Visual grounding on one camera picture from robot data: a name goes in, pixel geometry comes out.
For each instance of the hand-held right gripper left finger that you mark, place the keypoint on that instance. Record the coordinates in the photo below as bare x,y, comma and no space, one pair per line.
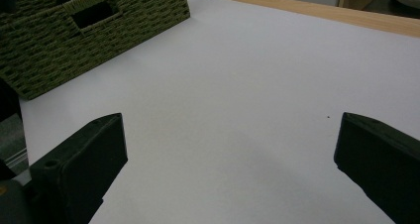
82,164

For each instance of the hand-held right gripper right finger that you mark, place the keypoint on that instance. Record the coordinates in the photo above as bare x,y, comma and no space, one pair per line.
379,158

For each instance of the green woven basket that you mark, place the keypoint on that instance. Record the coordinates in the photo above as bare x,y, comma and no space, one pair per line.
66,42

